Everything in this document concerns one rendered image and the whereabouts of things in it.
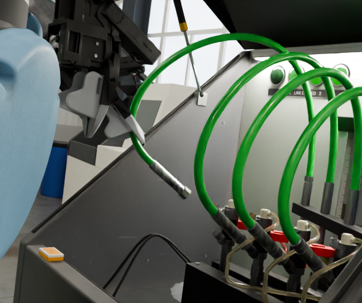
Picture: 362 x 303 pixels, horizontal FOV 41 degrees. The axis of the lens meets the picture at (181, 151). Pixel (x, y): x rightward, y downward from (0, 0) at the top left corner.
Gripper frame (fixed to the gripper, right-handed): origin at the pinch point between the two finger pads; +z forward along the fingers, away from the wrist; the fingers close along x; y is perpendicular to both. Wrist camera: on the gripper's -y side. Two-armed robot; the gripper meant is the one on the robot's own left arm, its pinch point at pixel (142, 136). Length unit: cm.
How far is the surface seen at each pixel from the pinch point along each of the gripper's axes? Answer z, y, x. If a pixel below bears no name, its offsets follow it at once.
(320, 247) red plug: 32.5, -10.5, 13.6
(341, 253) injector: 33.5, -10.7, 20.5
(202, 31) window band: -166, -190, -514
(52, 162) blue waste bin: -155, 73, -583
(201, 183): 14.1, -1.3, 17.3
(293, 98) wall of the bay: 9.5, -35.9, -21.2
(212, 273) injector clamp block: 27.3, 4.6, 1.7
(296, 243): 27.5, -5.2, 26.8
